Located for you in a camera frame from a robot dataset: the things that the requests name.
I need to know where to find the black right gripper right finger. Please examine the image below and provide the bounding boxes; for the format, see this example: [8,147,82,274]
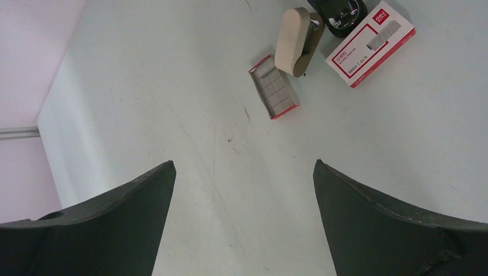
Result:
[313,160,487,275]

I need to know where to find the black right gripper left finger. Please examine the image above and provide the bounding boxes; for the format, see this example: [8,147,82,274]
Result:
[1,161,176,275]

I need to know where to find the beige stapler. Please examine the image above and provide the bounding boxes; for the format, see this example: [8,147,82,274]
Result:
[274,7,325,78]

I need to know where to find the open staple box tray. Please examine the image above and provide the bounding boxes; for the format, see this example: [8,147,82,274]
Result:
[248,55,300,120]

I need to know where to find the white red staple box sleeve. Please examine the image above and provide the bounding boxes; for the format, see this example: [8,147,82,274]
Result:
[326,1,415,88]

